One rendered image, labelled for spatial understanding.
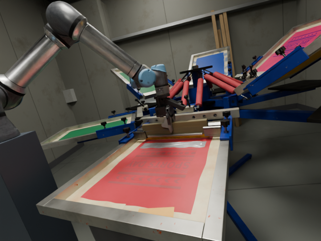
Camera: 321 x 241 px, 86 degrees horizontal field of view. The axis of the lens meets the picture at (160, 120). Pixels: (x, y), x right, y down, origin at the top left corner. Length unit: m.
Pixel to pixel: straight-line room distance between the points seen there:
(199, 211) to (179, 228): 0.10
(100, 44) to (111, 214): 0.59
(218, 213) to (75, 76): 4.44
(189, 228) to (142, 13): 4.53
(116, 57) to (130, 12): 4.05
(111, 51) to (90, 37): 0.09
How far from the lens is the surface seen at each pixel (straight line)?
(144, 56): 4.52
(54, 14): 0.81
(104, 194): 0.69
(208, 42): 4.46
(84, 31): 0.77
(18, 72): 0.94
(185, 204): 0.54
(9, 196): 0.83
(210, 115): 1.13
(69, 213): 0.63
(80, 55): 4.58
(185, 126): 0.93
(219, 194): 0.51
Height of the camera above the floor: 1.31
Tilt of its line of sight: 14 degrees down
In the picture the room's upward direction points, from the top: 12 degrees counter-clockwise
